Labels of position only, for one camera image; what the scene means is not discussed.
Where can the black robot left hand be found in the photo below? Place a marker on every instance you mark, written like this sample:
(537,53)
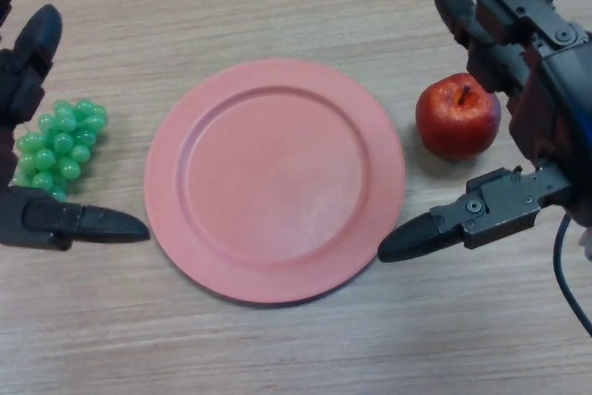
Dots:
(46,221)

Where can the green grapes bunch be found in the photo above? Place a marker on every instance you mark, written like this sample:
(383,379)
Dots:
(60,150)

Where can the red apple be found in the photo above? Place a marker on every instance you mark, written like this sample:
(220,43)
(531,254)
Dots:
(455,124)

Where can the pink round plate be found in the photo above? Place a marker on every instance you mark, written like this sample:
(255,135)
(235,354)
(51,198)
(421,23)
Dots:
(273,182)

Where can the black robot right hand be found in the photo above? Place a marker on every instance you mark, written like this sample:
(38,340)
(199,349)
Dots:
(550,103)

